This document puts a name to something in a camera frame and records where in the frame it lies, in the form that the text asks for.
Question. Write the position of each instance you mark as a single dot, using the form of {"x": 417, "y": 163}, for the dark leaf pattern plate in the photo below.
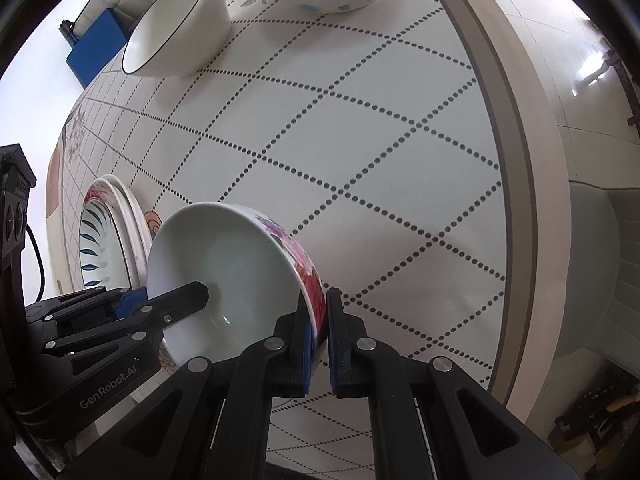
{"x": 100, "y": 240}

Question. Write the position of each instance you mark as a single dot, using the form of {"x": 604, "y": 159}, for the pink flower white plate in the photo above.
{"x": 97, "y": 191}

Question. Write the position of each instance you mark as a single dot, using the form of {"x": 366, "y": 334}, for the black rim white bowl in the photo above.
{"x": 190, "y": 35}

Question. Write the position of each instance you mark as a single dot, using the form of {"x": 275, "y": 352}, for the dark wooden chair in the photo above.
{"x": 631, "y": 85}

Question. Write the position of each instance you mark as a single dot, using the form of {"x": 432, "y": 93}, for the plain white plate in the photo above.
{"x": 140, "y": 220}

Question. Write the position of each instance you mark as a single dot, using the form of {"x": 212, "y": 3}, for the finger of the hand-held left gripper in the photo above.
{"x": 131, "y": 300}
{"x": 180, "y": 300}

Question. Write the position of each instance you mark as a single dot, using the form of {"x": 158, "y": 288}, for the diamond pattern tablecloth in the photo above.
{"x": 350, "y": 135}

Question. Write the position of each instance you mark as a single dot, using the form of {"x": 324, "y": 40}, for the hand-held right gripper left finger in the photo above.
{"x": 304, "y": 360}

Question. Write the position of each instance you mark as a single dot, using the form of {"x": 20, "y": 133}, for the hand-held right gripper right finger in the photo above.
{"x": 332, "y": 355}

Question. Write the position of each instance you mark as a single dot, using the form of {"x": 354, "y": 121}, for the red flower white bowl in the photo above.
{"x": 235, "y": 270}

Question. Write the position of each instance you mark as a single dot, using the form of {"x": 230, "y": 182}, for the blue folded mat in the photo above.
{"x": 95, "y": 47}

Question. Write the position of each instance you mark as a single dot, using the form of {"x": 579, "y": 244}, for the grey plastic chair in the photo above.
{"x": 590, "y": 270}

